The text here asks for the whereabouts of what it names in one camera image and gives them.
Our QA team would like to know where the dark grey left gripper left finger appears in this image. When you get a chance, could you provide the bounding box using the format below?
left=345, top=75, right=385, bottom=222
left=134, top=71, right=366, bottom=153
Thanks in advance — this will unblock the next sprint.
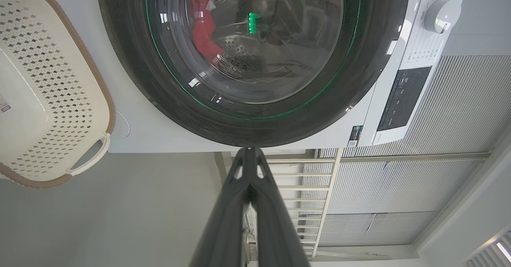
left=190, top=147, right=252, bottom=267

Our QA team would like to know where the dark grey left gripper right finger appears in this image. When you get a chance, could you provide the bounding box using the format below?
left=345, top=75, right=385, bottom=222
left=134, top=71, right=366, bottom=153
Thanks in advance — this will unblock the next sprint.
left=250, top=147, right=310, bottom=267

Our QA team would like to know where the black round glass washer door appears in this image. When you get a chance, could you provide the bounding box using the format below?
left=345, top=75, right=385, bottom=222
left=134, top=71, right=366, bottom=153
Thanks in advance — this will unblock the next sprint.
left=96, top=0, right=411, bottom=148

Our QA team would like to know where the red and white garment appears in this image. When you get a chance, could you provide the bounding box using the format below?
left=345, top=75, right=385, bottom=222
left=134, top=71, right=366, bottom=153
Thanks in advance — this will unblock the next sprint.
left=179, top=0, right=225, bottom=66

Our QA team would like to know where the white front-load washing machine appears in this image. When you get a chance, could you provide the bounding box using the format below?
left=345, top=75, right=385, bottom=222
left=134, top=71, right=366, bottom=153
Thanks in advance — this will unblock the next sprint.
left=35, top=0, right=474, bottom=154

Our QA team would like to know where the black washing machine control panel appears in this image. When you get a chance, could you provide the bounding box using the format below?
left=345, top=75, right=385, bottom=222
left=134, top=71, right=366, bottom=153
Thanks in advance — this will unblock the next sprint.
left=377, top=66, right=433, bottom=132

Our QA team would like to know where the cream laundry basket brown rim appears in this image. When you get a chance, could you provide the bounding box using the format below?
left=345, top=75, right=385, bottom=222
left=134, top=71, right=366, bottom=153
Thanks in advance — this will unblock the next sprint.
left=0, top=0, right=117, bottom=189

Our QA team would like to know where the white control dial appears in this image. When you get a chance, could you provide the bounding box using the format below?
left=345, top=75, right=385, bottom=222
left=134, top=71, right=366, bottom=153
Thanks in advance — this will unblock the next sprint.
left=424, top=0, right=463, bottom=34

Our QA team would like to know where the white metal railing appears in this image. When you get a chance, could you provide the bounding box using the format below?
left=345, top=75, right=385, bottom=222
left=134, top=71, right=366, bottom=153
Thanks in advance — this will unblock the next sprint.
left=215, top=149, right=492, bottom=259

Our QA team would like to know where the small qr code sticker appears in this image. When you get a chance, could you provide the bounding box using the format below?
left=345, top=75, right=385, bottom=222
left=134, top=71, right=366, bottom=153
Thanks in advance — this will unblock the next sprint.
left=347, top=125, right=364, bottom=148

